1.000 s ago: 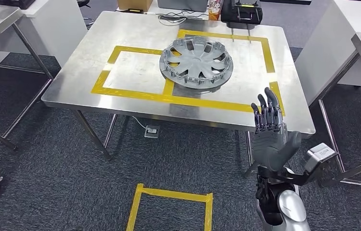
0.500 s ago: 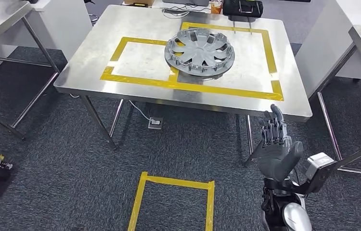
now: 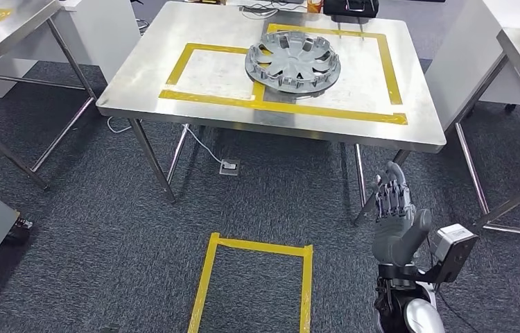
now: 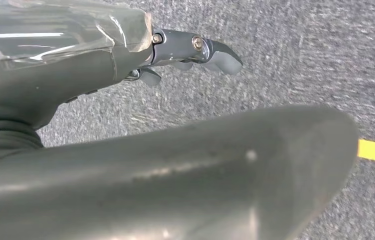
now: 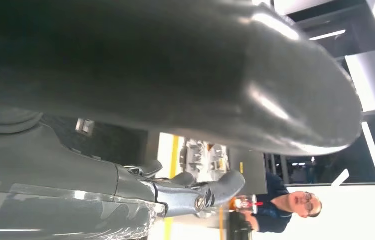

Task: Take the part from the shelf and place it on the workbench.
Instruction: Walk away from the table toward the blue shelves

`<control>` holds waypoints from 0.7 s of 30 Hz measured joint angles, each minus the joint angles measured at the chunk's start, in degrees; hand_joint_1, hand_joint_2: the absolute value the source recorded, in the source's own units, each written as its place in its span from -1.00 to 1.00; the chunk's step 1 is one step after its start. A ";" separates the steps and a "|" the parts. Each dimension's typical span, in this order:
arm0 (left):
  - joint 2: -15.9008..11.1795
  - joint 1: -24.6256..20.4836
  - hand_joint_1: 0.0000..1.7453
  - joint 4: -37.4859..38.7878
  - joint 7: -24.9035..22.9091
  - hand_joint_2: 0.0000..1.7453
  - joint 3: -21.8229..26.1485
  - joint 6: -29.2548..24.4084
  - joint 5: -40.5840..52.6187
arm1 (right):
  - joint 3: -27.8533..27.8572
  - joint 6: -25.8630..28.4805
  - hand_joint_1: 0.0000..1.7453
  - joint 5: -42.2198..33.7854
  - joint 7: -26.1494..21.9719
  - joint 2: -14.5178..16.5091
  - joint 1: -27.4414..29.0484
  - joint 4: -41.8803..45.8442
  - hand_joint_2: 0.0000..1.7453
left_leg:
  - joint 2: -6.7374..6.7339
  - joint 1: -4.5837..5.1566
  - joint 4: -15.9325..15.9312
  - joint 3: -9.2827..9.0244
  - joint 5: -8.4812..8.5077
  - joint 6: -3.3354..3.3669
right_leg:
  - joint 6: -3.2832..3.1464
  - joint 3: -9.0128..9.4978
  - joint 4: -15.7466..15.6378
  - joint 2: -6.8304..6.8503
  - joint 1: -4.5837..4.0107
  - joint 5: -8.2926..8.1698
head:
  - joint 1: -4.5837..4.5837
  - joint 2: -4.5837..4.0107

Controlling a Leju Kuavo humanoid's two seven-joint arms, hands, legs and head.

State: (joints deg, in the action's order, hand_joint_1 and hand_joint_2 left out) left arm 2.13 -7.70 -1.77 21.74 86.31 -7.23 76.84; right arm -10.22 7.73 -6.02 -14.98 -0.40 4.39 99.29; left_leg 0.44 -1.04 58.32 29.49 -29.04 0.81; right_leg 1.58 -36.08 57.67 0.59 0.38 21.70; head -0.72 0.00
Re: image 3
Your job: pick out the silver plastic wheel hubcap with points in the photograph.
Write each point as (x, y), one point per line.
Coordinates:
(292, 62)

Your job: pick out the metal floor socket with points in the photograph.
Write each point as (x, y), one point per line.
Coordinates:
(229, 167)

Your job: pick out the yellow floor tape square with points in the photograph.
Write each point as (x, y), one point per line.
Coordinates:
(260, 248)

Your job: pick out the iced tea cup red straw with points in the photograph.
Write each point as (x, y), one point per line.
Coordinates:
(315, 5)

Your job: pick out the black remote controller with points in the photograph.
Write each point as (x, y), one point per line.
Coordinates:
(349, 7)

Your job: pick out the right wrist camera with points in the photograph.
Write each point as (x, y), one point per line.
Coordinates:
(455, 250)

